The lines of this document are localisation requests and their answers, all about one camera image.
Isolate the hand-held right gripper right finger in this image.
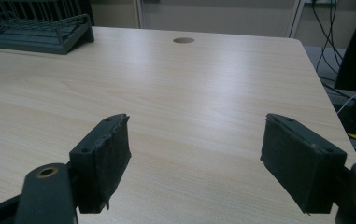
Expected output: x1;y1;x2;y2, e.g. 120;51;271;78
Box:
260;113;349;216

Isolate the white cable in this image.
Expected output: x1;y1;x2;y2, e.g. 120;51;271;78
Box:
335;91;356;115

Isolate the white metal frame post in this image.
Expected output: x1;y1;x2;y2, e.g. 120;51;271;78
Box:
285;0;306;39

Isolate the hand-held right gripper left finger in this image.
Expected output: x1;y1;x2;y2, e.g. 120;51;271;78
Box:
68;113;133;215

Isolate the dark green wire rack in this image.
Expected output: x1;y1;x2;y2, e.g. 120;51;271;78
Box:
0;0;95;56

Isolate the black cable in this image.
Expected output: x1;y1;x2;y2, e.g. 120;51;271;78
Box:
315;0;344;73
311;0;344;75

